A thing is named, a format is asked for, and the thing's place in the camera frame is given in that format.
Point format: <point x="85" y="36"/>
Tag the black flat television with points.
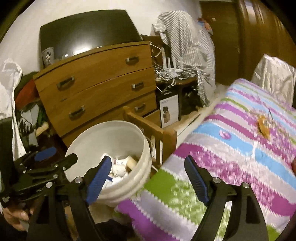
<point x="75" y="34"/>

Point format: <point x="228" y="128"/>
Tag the red apple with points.
<point x="293" y="165"/>

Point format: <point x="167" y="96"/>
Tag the orange crinkled wrapper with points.
<point x="263" y="126"/>

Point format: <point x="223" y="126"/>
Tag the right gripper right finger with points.
<point x="246" y="220"/>

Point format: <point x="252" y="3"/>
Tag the grey striped draped cloth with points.
<point x="192" y="48"/>

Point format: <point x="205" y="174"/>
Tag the dark wooden door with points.
<point x="223" y="19"/>

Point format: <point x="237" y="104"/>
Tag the dark wooden wardrobe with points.
<point x="262" y="32"/>

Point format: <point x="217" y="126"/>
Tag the white plastic trash bucket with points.
<point x="127" y="148"/>

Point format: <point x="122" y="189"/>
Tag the white router with cables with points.
<point x="169" y="71"/>

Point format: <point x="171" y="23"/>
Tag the white product box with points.
<point x="169" y="108"/>

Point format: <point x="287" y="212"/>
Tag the silver crinkled chair cover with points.
<point x="276" y="77"/>

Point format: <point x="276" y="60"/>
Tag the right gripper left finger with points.
<point x="49" y="220"/>

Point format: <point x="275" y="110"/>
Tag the person left hand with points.
<point x="17" y="215"/>

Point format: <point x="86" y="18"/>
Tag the beige sponge block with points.
<point x="131" y="163"/>

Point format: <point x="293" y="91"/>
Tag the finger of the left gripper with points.
<point x="63" y="165"/>
<point x="35" y="156"/>

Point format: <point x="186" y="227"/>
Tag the grey patterned cup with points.
<point x="48" y="56"/>

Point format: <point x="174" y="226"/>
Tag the striped floral bed sheet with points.
<point x="229" y="145"/>

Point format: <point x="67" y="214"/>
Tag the wooden chest of drawers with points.
<point x="94" y="86"/>

